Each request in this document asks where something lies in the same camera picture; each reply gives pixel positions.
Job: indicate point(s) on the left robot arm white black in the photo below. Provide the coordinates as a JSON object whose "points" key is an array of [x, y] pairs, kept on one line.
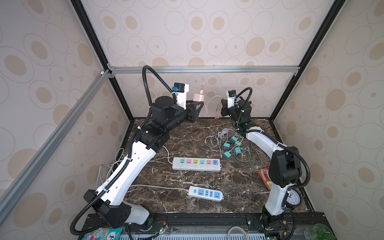
{"points": [[108, 200]]}

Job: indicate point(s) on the teal charger plug right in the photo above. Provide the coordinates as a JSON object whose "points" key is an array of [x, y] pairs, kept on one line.
{"points": [[237, 150]]}

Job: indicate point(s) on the teal charger plug back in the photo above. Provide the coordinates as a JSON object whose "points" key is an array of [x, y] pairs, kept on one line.
{"points": [[233, 139]]}

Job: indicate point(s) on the colourful candy bag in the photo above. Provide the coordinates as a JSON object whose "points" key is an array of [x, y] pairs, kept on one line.
{"points": [[264, 174]]}

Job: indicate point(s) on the clear cup with green leaves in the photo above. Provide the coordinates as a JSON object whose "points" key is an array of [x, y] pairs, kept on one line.
{"points": [[319, 232]]}

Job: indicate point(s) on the teal charger plug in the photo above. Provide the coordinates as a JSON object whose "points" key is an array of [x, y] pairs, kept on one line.
{"points": [[226, 147], [237, 150], [233, 139], [227, 155]]}

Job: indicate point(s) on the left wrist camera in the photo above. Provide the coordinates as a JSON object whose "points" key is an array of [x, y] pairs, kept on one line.
{"points": [[180, 90]]}

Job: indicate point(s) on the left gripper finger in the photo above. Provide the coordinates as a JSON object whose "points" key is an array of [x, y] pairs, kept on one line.
{"points": [[195, 105], [193, 115]]}

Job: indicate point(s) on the teal charger plug near pink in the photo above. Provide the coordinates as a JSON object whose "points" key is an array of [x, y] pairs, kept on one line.
{"points": [[226, 147]]}

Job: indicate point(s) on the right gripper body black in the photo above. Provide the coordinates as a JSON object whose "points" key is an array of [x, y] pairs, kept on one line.
{"points": [[232, 111]]}

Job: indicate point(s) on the horizontal aluminium rail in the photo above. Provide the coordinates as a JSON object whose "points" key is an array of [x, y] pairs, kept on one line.
{"points": [[227, 69]]}

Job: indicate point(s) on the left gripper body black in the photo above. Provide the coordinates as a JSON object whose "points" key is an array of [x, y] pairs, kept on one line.
{"points": [[178, 115]]}

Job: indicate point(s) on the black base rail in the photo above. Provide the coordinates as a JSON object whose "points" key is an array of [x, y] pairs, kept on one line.
{"points": [[223, 227]]}

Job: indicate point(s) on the green snack packet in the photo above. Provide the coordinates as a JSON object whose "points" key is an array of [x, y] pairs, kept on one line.
{"points": [[103, 234]]}

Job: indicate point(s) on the short white blue power strip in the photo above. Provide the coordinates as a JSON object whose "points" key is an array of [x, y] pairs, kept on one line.
{"points": [[206, 194]]}

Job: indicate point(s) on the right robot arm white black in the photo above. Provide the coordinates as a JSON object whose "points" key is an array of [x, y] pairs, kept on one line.
{"points": [[288, 170]]}

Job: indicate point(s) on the diagonal aluminium rail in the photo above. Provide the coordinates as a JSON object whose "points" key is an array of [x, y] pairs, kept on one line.
{"points": [[20, 185]]}

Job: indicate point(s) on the long white colourful power strip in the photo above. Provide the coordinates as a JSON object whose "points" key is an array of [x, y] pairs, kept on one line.
{"points": [[196, 164]]}

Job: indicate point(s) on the black round clock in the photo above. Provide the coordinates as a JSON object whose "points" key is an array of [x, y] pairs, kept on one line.
{"points": [[293, 199]]}

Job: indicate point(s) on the teal charger plug front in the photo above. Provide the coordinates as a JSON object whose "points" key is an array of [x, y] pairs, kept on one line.
{"points": [[227, 155]]}

